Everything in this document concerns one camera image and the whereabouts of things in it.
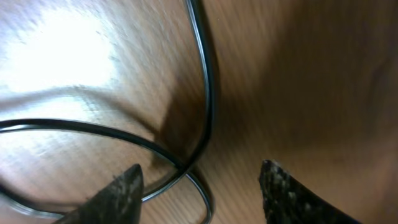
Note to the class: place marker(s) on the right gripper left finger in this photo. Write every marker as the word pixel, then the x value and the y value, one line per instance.
pixel 119 202

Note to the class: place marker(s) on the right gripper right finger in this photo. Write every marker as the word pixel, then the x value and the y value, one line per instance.
pixel 287 201

